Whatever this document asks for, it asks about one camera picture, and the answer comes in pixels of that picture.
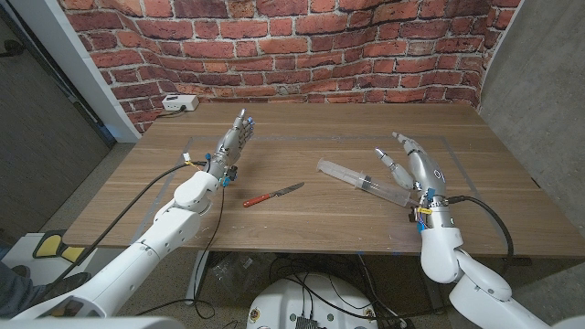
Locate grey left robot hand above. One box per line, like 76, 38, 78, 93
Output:
206, 108, 256, 180

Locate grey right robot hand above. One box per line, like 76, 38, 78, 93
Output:
373, 131, 448, 203

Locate clear plastic syringe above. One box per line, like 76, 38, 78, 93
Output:
316, 158, 420, 207

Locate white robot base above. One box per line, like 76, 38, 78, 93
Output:
246, 272, 379, 329

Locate white power box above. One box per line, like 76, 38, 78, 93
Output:
161, 94, 200, 112

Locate brick print backdrop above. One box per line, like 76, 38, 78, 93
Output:
57, 0, 522, 134

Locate metal table leg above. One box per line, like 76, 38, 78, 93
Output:
429, 282, 447, 315
185, 249, 211, 306

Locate clear plastic bag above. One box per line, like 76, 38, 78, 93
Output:
209, 253, 271, 293

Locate white pillar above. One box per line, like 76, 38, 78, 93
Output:
7, 0, 142, 143

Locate dark partition panel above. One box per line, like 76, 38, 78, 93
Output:
0, 8, 116, 243

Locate yellow and black foot pedal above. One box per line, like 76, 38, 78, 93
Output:
32, 229, 88, 264

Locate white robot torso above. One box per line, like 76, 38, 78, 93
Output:
0, 315, 186, 329

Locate person in dark jeans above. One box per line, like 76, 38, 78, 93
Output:
0, 244, 92, 320

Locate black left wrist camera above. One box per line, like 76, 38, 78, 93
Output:
222, 164, 239, 187

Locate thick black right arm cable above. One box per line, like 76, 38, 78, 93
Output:
446, 195, 516, 275

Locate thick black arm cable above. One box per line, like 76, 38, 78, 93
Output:
446, 195, 516, 275
43, 160, 209, 287

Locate thin black left wrist cable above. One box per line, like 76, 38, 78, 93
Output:
134, 185, 228, 321

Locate red-handled knife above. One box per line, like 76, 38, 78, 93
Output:
242, 182, 305, 208

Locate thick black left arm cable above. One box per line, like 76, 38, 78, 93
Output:
43, 160, 209, 287

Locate black power cord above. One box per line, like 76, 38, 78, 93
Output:
156, 104, 188, 119

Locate black cable under table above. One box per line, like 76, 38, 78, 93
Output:
273, 271, 383, 321

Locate black handle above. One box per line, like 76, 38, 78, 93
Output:
0, 39, 27, 58

